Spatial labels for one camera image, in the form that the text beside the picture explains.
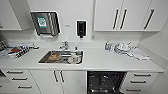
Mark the steel sink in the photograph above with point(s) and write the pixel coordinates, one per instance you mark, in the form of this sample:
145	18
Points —
45	60

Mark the orange bowl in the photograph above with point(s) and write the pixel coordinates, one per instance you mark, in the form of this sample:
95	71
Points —
54	57

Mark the white cup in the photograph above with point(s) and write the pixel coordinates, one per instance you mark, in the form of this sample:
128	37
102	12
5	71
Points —
74	58

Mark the steel paper towel dispenser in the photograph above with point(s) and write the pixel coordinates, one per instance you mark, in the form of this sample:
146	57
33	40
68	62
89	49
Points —
45	23

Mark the white dishes stack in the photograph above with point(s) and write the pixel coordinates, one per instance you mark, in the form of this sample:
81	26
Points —
122	49

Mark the white sink base cabinet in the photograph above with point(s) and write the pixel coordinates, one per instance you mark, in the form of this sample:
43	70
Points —
58	83

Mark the small blue bottle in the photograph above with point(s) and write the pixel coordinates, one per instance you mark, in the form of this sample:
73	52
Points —
107	46

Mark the narrow white drawer stack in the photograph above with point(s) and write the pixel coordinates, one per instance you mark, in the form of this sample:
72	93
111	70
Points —
21	81
138	83

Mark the chrome faucet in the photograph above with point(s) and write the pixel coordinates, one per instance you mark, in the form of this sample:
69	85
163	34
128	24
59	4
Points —
64	45

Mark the dish tray with items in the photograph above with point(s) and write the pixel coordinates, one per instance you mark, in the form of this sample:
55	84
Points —
16	51

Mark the black soap dispenser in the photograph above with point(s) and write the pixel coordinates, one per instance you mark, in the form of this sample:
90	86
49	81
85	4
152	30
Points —
81	29

